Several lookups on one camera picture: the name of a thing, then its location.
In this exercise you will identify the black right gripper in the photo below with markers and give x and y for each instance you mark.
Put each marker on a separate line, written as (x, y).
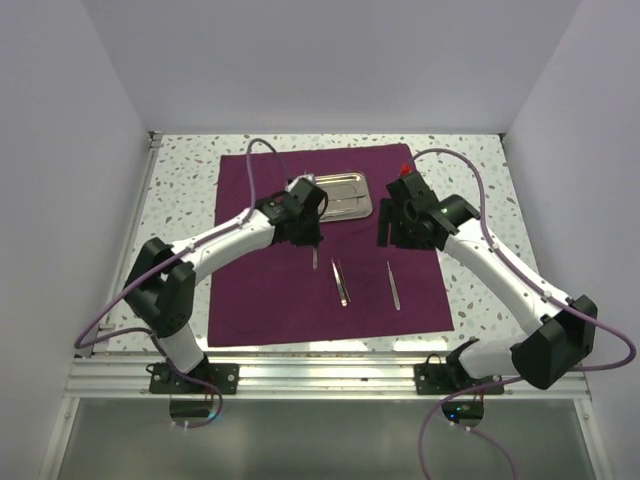
(389, 213)

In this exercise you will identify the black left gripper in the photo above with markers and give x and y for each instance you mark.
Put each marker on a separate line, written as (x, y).
(311, 236)

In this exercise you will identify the purple surgical cloth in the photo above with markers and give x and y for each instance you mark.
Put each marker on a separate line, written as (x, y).
(275, 296)

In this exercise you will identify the steel scalpel handle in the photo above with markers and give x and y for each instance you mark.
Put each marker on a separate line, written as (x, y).
(393, 287)

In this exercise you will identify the steel wide tweezers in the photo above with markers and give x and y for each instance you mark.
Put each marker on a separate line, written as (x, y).
(340, 283)

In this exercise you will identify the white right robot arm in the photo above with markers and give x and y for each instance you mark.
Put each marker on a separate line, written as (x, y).
(554, 337)

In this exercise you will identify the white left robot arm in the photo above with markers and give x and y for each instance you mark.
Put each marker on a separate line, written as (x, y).
(161, 285)

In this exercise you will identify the steel instruments in tray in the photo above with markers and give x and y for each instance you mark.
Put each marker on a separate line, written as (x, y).
(343, 199)

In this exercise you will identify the steel instrument tray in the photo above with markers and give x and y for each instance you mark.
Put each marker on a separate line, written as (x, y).
(350, 181)

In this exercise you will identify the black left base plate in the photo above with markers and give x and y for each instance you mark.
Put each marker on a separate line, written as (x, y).
(165, 380)

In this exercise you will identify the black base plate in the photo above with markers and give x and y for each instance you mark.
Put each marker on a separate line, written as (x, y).
(435, 376)
(165, 380)

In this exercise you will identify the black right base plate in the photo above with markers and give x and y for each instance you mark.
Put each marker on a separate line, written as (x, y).
(435, 376)

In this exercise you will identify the aluminium front rail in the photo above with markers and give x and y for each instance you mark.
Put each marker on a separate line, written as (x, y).
(261, 377)

